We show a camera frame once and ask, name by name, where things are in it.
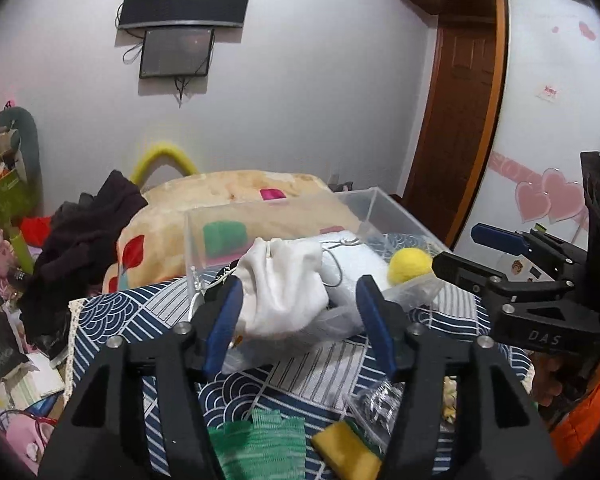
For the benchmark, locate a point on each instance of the yellow felt ball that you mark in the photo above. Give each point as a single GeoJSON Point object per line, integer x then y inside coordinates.
{"type": "Point", "coordinates": [410, 265]}

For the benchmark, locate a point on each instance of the pink heart stickers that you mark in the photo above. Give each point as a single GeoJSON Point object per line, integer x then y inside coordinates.
{"type": "Point", "coordinates": [555, 195]}

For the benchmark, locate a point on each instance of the yellow-green foam tube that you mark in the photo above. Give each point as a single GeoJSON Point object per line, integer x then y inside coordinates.
{"type": "Point", "coordinates": [162, 152]}

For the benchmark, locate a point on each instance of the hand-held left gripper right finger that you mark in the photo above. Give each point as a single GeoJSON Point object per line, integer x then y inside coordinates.
{"type": "Point", "coordinates": [375, 327]}

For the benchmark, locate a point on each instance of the clear acrylic box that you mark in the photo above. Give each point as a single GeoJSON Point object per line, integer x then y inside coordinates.
{"type": "Point", "coordinates": [380, 207]}

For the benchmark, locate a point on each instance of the red cloth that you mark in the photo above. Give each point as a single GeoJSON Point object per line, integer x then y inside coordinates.
{"type": "Point", "coordinates": [36, 230]}

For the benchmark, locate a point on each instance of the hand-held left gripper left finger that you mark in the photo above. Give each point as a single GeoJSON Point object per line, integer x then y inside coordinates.
{"type": "Point", "coordinates": [224, 327]}

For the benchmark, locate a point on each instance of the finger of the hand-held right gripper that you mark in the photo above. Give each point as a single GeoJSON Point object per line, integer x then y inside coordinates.
{"type": "Point", "coordinates": [497, 240]}
{"type": "Point", "coordinates": [462, 270]}

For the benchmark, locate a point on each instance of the clear plastic packet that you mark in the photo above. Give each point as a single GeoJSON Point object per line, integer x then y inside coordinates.
{"type": "Point", "coordinates": [377, 402]}

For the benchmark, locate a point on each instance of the green cardboard box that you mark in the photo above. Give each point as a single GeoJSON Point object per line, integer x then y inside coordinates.
{"type": "Point", "coordinates": [7, 195]}

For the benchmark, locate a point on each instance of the white wardrobe sliding door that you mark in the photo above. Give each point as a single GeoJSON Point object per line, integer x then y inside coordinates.
{"type": "Point", "coordinates": [545, 50]}

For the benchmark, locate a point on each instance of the dark clothes pile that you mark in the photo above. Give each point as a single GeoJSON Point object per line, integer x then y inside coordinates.
{"type": "Point", "coordinates": [80, 250]}

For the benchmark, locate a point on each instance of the blue wave patterned cloth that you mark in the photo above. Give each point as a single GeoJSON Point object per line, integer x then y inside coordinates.
{"type": "Point", "coordinates": [305, 385]}

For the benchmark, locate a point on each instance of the green mesh cloth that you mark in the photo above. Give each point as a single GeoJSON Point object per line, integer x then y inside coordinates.
{"type": "Point", "coordinates": [260, 447]}

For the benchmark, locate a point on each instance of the orange sleeved right forearm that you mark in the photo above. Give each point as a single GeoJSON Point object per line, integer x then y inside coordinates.
{"type": "Point", "coordinates": [582, 427]}

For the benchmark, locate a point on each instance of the pink plush toy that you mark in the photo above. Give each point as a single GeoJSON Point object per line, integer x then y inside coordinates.
{"type": "Point", "coordinates": [25, 440]}

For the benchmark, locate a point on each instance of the peach patterned blanket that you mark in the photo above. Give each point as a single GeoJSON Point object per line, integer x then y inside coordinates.
{"type": "Point", "coordinates": [205, 200]}

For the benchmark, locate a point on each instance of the yellow sponge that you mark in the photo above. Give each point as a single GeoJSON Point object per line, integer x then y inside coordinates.
{"type": "Point", "coordinates": [347, 452]}

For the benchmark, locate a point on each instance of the small black wall screen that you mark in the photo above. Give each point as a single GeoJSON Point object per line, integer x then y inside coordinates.
{"type": "Point", "coordinates": [176, 52]}

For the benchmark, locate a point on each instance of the person's right hand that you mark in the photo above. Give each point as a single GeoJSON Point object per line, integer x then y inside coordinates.
{"type": "Point", "coordinates": [547, 382]}

